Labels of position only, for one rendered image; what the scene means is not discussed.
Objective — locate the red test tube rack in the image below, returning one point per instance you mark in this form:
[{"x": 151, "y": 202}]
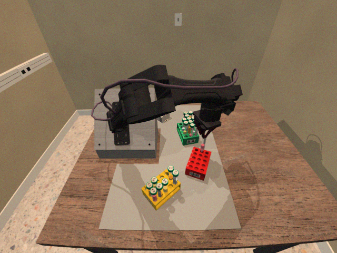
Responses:
[{"x": 192, "y": 168}]

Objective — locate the green test tube rack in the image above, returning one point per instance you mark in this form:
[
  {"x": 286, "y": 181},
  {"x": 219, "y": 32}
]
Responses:
[{"x": 185, "y": 139}]

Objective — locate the beige bench mat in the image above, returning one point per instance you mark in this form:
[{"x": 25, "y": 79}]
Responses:
[{"x": 198, "y": 205}]

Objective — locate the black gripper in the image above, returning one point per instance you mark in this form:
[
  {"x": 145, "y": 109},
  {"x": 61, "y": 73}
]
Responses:
[{"x": 203, "y": 121}]

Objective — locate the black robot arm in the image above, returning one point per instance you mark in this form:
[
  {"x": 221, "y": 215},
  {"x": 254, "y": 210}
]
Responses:
[{"x": 135, "y": 104}]

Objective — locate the yellow test tube rack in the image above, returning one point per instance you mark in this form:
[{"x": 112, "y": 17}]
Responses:
[{"x": 171, "y": 190}]

